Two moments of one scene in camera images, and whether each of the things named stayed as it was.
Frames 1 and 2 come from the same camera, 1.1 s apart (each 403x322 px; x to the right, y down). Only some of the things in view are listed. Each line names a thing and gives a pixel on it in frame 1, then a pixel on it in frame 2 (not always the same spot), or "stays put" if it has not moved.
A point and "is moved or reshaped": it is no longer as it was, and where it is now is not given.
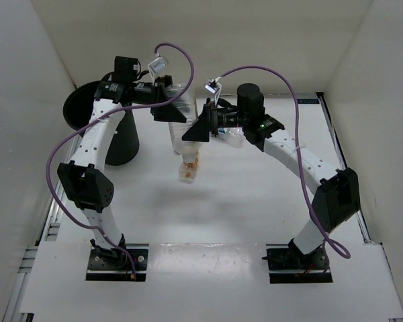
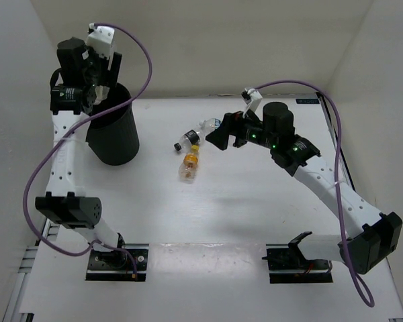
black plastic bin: x=123 y=147 stays put
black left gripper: x=168 y=113 → x=108 y=78
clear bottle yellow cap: x=187 y=168 stays put
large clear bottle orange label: x=187 y=105 is moved or reshaped
